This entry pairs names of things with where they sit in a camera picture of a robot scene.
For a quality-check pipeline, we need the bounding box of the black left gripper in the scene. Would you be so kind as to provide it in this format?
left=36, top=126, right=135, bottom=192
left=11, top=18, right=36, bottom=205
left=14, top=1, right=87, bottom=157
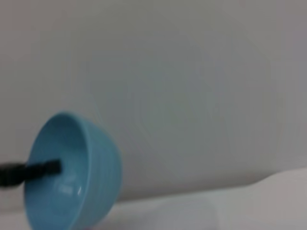
left=0, top=160, right=63, bottom=187

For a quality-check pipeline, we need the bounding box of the blue ceramic bowl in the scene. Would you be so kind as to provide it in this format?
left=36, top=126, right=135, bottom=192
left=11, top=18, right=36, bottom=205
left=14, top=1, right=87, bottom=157
left=24, top=110, right=123, bottom=230

